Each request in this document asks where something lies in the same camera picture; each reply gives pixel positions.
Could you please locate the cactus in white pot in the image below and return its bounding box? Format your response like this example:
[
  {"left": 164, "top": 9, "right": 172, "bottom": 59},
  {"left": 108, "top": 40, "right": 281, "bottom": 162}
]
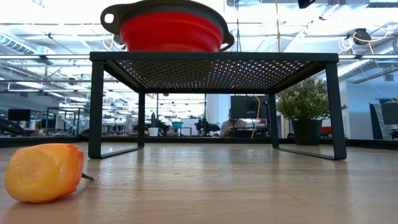
[{"left": 147, "top": 112, "right": 160, "bottom": 138}]

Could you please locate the black perforated metal riser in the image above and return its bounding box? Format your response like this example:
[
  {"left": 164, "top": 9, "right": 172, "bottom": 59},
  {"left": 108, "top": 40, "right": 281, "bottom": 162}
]
[{"left": 88, "top": 51, "right": 348, "bottom": 161}]

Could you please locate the person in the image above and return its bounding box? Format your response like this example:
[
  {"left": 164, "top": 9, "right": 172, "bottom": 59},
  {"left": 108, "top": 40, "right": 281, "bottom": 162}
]
[{"left": 220, "top": 108, "right": 248, "bottom": 138}]

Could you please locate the small orange yellow pepper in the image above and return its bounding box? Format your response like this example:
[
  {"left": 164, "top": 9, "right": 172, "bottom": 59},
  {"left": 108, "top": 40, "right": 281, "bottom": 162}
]
[{"left": 4, "top": 142, "right": 95, "bottom": 204}]

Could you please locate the black computer monitor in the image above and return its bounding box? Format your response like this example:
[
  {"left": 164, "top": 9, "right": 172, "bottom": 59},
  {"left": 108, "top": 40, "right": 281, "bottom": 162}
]
[
  {"left": 230, "top": 95, "right": 270, "bottom": 119},
  {"left": 7, "top": 108, "right": 32, "bottom": 123}
]

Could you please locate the red collapsible bowl grey rim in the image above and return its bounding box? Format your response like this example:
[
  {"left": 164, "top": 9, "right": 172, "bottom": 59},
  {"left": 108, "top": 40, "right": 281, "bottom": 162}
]
[{"left": 99, "top": 0, "right": 236, "bottom": 53}]

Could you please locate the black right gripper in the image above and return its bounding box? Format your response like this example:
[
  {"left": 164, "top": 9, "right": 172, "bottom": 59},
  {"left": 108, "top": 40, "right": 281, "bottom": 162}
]
[{"left": 297, "top": 0, "right": 317, "bottom": 9}]

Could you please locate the green plant in black pot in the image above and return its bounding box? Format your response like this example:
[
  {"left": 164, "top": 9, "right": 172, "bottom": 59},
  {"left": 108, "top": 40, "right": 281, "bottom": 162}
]
[{"left": 275, "top": 76, "right": 348, "bottom": 146}]

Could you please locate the black cable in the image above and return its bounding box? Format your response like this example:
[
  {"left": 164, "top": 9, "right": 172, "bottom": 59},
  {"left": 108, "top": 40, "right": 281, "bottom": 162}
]
[{"left": 235, "top": 0, "right": 243, "bottom": 53}]

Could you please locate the black aluminium table frame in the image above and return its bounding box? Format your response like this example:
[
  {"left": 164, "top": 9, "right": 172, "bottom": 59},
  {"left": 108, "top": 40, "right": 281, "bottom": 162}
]
[{"left": 0, "top": 136, "right": 398, "bottom": 150}]

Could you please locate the large dark display screen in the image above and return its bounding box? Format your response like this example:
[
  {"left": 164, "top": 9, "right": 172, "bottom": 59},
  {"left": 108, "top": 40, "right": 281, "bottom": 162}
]
[{"left": 369, "top": 98, "right": 398, "bottom": 141}]

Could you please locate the yellow cable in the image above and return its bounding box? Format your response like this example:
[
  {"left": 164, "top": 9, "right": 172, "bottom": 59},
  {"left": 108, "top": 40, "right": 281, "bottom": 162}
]
[
  {"left": 250, "top": 95, "right": 262, "bottom": 139},
  {"left": 274, "top": 0, "right": 282, "bottom": 53}
]

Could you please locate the black cable reel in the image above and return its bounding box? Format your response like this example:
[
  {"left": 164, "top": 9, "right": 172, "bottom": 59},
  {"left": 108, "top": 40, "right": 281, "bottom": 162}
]
[{"left": 352, "top": 27, "right": 373, "bottom": 46}]

